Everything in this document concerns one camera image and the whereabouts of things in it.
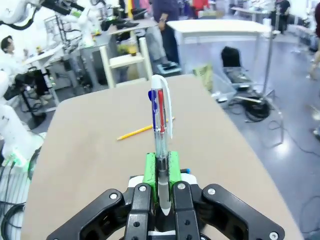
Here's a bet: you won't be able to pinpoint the black chair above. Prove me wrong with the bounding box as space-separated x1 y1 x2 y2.
220 46 251 85

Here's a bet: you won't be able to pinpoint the black floor cables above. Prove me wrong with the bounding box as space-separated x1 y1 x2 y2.
226 93 272 124

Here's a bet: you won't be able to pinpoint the metal stand pole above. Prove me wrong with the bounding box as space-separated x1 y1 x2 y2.
258 0 282 102

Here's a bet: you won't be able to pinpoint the white table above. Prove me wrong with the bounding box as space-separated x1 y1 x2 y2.
166 19 274 76

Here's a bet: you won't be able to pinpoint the yellow-green bag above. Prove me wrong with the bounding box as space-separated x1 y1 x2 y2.
191 63 214 94

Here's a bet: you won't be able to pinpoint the white clear multicolour pen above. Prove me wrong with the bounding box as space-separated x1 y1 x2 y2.
147 74 176 216

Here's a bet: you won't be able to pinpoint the grey table with shoes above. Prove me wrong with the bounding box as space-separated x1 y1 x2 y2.
101 17 161 37

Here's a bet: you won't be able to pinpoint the black-green right gripper right finger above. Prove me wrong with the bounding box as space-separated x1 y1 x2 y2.
168 151 286 240

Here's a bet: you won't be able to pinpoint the white wooden stool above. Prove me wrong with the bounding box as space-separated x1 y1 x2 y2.
99 37 154 89

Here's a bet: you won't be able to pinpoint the black-green right gripper left finger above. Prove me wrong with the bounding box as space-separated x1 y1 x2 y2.
46 152 159 240

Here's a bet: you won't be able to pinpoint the seated person in white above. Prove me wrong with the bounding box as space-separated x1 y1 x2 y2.
0 35 27 75

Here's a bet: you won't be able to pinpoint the standing person in dark top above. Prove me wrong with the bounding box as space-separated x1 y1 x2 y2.
151 0 181 65

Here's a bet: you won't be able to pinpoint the orange and blue pencils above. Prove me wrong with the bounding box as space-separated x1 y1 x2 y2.
116 115 176 141

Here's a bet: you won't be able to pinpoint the distant person in black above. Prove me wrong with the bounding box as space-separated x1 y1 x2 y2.
274 0 291 35

